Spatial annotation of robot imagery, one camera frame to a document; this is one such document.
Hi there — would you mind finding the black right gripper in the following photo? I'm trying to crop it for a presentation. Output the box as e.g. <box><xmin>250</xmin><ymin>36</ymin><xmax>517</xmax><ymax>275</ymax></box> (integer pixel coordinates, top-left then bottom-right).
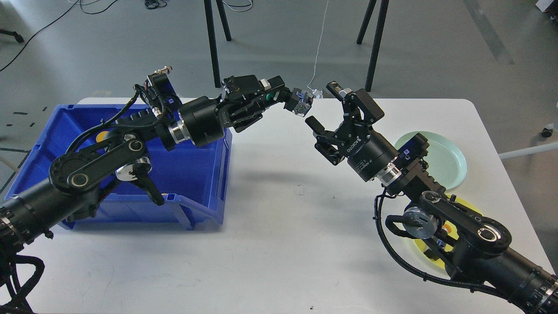
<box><xmin>305</xmin><ymin>81</ymin><xmax>398</xmax><ymax>181</ymax></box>

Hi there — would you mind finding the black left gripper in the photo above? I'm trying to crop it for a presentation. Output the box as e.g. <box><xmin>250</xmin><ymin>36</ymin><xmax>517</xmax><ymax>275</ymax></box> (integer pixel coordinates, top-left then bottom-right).
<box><xmin>178</xmin><ymin>75</ymin><xmax>286</xmax><ymax>147</ymax></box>

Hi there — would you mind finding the green push button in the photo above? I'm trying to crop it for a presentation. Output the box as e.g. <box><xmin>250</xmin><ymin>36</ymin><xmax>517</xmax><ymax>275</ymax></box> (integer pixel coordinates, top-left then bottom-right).
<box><xmin>265</xmin><ymin>87</ymin><xmax>314</xmax><ymax>117</ymax></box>

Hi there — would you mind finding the yellow push button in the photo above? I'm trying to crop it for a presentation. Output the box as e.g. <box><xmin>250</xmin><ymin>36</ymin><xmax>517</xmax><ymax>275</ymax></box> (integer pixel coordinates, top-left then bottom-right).
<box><xmin>436</xmin><ymin>222</ymin><xmax>454</xmax><ymax>250</ymax></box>
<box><xmin>95</xmin><ymin>130</ymin><xmax>109</xmax><ymax>143</ymax></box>

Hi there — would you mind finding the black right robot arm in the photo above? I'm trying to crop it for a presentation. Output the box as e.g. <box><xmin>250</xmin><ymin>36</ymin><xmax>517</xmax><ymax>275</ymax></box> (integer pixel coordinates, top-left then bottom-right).
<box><xmin>306</xmin><ymin>81</ymin><xmax>557</xmax><ymax>314</ymax></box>

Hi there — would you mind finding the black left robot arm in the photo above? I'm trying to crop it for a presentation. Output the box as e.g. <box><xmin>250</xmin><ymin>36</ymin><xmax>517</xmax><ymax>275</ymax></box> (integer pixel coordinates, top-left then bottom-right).
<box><xmin>0</xmin><ymin>66</ymin><xmax>305</xmax><ymax>314</ymax></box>

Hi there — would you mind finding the pale green plate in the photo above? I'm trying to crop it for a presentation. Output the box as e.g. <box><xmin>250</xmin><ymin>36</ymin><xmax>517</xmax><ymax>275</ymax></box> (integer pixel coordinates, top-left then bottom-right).
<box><xmin>394</xmin><ymin>130</ymin><xmax>468</xmax><ymax>190</ymax></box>

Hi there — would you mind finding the yellow plate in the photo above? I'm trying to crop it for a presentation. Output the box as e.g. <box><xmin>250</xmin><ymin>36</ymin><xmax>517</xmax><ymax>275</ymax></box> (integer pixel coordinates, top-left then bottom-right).
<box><xmin>413</xmin><ymin>197</ymin><xmax>483</xmax><ymax>273</ymax></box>

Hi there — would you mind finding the blue plastic storage bin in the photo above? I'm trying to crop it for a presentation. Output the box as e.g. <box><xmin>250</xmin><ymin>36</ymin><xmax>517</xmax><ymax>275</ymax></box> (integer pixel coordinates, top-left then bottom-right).
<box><xmin>7</xmin><ymin>105</ymin><xmax>232</xmax><ymax>230</ymax></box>

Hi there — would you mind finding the black tripod left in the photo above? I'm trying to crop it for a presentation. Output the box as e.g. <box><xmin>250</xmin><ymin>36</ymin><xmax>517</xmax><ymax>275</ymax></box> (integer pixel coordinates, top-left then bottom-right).
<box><xmin>204</xmin><ymin>0</ymin><xmax>232</xmax><ymax>88</ymax></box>

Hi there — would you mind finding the black tripod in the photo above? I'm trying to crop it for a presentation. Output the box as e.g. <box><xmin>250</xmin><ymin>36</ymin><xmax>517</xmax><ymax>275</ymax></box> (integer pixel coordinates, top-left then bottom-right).
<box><xmin>356</xmin><ymin>0</ymin><xmax>389</xmax><ymax>92</ymax></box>
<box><xmin>204</xmin><ymin>0</ymin><xmax>232</xmax><ymax>88</ymax></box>

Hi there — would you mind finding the black tripod right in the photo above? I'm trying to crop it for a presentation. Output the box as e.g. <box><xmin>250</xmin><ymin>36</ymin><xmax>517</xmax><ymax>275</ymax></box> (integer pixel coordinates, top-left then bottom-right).
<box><xmin>356</xmin><ymin>0</ymin><xmax>389</xmax><ymax>92</ymax></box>

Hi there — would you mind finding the white cable with plug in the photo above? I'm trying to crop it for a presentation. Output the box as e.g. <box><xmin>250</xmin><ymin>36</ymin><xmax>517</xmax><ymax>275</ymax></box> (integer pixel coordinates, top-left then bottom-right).
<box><xmin>307</xmin><ymin>0</ymin><xmax>332</xmax><ymax>99</ymax></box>

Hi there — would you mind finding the black floor cable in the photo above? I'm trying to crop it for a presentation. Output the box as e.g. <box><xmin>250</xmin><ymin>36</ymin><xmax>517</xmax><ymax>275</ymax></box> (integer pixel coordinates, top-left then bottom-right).
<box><xmin>0</xmin><ymin>0</ymin><xmax>120</xmax><ymax>73</ymax></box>

